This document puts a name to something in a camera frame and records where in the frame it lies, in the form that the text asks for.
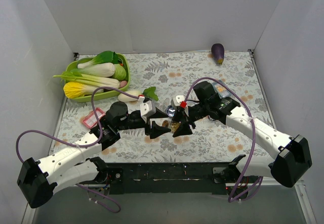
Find blue rectangular pill box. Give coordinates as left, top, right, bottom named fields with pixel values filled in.
left=212, top=82, right=231, bottom=98

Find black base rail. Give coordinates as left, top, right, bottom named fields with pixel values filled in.
left=32, top=162, right=304, bottom=196

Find green toy celery stalk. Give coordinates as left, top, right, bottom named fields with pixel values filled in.
left=53, top=71, right=120, bottom=88

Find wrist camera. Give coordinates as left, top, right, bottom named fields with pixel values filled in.
left=140, top=100, right=156, bottom=123
left=171, top=95, right=189, bottom=116

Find blue round pill container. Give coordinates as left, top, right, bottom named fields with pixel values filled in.
left=166, top=106, right=176, bottom=118

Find white toy radish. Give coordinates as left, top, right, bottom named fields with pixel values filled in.
left=117, top=86, right=159, bottom=102

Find yellow toy napa cabbage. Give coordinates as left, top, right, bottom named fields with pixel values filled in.
left=63, top=82, right=102, bottom=99

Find purple toy eggplant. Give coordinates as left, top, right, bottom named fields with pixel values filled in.
left=211, top=43, right=225, bottom=65

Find orange pill bottle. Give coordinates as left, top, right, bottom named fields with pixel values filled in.
left=169, top=122, right=180, bottom=132

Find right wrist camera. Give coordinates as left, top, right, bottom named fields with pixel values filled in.
left=171, top=95, right=189, bottom=116

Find pink rectangular pill box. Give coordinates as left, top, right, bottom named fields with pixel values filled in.
left=81, top=107, right=105, bottom=129

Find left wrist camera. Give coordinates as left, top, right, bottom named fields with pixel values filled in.
left=140, top=100, right=156, bottom=123

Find green vegetable basket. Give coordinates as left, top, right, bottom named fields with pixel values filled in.
left=60, top=51, right=130, bottom=103

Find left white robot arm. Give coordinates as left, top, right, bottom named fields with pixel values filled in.
left=17, top=100, right=170, bottom=208

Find floral table mat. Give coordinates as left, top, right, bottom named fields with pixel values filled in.
left=49, top=51, right=285, bottom=164

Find white toy bok choy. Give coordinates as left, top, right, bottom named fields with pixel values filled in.
left=70, top=51, right=118, bottom=77

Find green toy cabbage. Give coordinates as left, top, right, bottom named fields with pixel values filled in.
left=111, top=64, right=127, bottom=81

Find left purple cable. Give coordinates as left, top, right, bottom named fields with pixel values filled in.
left=15, top=86, right=145, bottom=214

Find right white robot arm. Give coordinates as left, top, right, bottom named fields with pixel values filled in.
left=171, top=81, right=312, bottom=188

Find orange bottle cap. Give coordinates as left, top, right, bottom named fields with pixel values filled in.
left=162, top=120, right=171, bottom=128

